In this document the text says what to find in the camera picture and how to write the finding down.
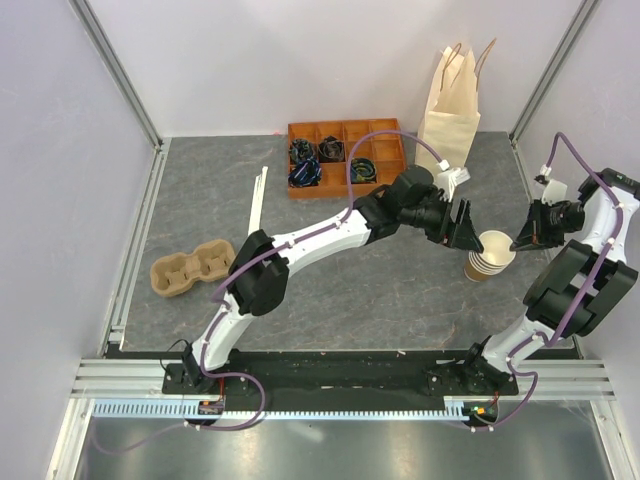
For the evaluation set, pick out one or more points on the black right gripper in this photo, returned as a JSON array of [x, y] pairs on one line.
[[533, 234]]

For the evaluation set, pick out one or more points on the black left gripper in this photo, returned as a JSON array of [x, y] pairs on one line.
[[463, 235]]

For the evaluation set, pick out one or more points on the stack of paper cups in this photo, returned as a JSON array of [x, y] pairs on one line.
[[494, 259]]

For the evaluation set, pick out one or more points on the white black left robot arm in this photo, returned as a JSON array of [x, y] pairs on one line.
[[260, 273]]

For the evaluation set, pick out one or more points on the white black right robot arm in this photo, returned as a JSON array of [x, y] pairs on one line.
[[583, 283]]

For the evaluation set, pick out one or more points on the white straw pack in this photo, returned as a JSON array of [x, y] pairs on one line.
[[257, 200]]

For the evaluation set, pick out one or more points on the kraft paper bag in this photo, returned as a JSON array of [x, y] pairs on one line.
[[451, 117]]

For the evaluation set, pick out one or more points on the green yellow coiled band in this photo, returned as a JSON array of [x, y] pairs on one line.
[[362, 170]]

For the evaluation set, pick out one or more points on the brown black coiled band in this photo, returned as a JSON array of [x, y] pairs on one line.
[[331, 150]]

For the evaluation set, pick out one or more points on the orange compartment tray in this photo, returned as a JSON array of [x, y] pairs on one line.
[[375, 139]]

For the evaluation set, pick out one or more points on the blue striped coiled band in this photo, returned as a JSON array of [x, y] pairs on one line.
[[306, 173]]

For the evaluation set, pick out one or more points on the dark coiled band left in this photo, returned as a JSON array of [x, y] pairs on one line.
[[301, 150]]

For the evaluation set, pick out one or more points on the brown pulp cup carrier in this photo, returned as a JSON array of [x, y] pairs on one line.
[[175, 274]]

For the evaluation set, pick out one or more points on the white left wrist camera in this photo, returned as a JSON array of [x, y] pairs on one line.
[[450, 178]]

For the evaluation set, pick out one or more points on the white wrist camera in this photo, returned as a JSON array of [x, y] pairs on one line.
[[450, 178], [553, 191]]

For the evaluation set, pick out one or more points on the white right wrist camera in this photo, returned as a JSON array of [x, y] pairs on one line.
[[553, 191]]

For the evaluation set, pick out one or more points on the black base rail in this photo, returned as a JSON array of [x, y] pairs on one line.
[[342, 380]]

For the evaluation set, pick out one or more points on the white slotted cable duct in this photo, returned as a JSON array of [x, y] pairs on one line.
[[202, 410]]

